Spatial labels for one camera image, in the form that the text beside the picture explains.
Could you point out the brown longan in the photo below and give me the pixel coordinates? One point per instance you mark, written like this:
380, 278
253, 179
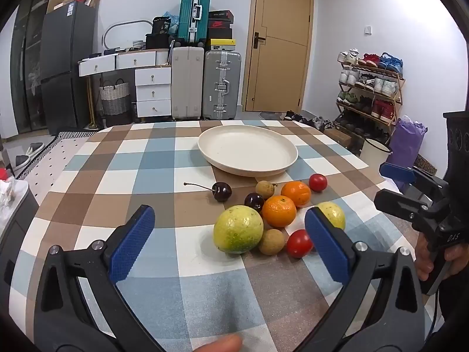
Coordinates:
264, 189
272, 242

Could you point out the flat black shoe box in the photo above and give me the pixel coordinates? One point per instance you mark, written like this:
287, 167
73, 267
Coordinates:
220, 15

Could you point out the teal suitcase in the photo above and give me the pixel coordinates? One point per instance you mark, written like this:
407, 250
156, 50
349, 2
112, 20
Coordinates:
188, 14

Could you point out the woven laundry basket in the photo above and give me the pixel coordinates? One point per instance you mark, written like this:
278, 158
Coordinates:
115, 99

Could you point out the dark stemless cherry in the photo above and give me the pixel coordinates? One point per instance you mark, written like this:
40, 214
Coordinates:
254, 201

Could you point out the dark glass cabinet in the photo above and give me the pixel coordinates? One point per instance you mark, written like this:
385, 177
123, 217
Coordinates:
25, 62

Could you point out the plain black shoe box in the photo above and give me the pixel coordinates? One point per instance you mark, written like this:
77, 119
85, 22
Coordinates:
220, 34

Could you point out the yellow black shoe box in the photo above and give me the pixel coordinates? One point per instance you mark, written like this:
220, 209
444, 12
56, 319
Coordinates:
220, 44

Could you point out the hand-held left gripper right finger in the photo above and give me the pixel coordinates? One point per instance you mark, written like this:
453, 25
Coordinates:
326, 242

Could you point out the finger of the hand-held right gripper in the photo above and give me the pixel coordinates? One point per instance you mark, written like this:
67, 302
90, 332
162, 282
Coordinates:
395, 171
395, 203

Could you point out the wooden door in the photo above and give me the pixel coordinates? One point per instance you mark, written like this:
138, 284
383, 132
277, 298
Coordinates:
278, 62

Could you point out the red logo shoe box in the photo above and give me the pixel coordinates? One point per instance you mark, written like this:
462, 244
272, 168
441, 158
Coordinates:
220, 24

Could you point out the shoe rack with shoes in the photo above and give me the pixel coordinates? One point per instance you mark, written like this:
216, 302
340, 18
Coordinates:
384, 86

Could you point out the grey door mat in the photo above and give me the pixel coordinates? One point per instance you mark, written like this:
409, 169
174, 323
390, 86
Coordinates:
271, 115

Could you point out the orange mandarin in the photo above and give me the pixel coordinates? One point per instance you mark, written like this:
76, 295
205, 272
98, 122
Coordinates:
296, 192
279, 211

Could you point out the person's right forearm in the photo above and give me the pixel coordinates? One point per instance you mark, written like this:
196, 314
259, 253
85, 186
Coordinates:
456, 300

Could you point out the cream round plate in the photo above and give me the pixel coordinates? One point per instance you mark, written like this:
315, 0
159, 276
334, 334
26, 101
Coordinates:
245, 146

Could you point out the small striped bowl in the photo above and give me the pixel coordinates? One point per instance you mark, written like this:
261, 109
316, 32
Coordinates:
138, 43

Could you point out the black pouch bag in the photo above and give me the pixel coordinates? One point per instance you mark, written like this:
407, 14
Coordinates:
161, 25

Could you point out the checkered tablecloth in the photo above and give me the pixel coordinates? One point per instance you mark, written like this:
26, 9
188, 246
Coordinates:
146, 161

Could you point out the grey slipper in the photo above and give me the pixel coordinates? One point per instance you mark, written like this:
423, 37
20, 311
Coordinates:
21, 161
34, 148

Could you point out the person's left hand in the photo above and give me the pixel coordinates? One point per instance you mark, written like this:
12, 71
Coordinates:
220, 344

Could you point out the white bucket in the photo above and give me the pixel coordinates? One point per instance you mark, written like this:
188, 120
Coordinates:
373, 152

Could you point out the white drawer desk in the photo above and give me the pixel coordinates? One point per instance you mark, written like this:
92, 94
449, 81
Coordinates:
154, 93

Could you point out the patterned doormat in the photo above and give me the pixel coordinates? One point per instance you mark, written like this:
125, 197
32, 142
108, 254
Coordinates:
427, 165

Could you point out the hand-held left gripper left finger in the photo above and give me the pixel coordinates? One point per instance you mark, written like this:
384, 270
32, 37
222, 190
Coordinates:
133, 240

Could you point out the dark grey refrigerator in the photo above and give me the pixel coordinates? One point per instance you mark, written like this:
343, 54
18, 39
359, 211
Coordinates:
62, 62

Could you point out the pile of floor shoes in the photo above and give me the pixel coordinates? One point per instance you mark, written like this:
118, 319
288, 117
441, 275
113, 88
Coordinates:
307, 120

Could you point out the black case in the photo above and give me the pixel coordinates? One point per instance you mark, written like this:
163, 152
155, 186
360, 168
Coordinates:
157, 41

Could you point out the blue plastic bag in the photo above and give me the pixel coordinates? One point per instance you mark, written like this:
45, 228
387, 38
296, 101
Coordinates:
173, 22

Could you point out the silver suitcase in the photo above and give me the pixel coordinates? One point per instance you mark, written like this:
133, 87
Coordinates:
212, 80

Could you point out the purple bag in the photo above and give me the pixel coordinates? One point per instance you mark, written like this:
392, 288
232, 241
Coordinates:
405, 143

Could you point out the person's right hand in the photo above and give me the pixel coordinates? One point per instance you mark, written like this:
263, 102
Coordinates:
423, 264

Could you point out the wooden shoe rack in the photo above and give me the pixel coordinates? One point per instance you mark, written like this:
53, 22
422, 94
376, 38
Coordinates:
381, 72

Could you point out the yellow-green passion fruit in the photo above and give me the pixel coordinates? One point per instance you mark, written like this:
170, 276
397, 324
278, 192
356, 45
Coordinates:
333, 212
238, 229

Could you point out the oval silver frame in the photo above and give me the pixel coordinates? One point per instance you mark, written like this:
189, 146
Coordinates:
110, 28

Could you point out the beige suitcase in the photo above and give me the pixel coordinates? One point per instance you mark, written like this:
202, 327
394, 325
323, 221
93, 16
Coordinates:
187, 80

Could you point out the dark cherry with stem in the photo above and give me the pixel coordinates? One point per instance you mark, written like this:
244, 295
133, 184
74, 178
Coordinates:
222, 192

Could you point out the red cherry tomato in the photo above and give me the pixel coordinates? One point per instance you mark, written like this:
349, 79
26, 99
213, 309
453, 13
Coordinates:
318, 182
298, 244

